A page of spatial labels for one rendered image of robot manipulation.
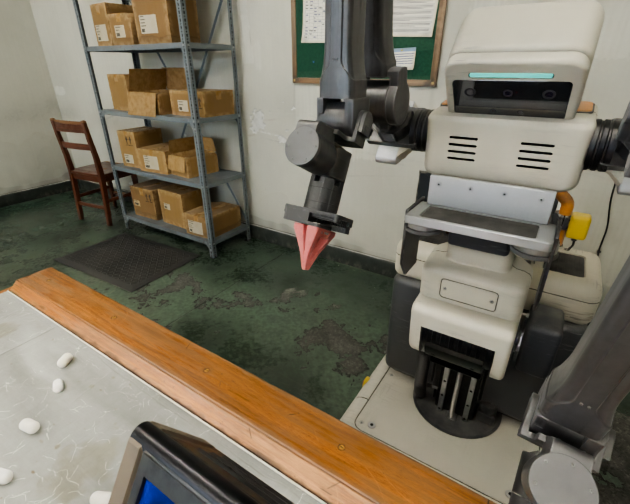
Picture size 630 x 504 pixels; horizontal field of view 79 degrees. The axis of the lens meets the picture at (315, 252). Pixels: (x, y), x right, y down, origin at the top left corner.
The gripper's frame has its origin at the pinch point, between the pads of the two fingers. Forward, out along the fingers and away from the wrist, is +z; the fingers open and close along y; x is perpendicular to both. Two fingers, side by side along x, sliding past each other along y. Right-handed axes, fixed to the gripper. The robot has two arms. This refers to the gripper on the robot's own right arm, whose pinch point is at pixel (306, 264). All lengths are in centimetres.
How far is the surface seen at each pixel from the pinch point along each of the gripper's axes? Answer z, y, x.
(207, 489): 7.8, 21.0, -40.6
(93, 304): 25, -57, 2
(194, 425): 31.7, -10.5, -5.7
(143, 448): 8.1, 16.3, -40.7
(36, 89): -78, -439, 135
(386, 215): -28, -54, 179
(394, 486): 26.3, 22.9, -0.5
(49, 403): 37, -37, -16
